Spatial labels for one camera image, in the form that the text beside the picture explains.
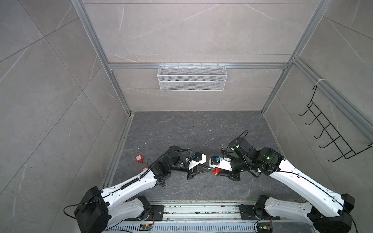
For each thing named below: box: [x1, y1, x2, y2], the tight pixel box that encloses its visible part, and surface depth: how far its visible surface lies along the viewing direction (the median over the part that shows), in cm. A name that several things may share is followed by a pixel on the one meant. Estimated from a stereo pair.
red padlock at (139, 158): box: [135, 149, 145, 164], surface depth 94 cm
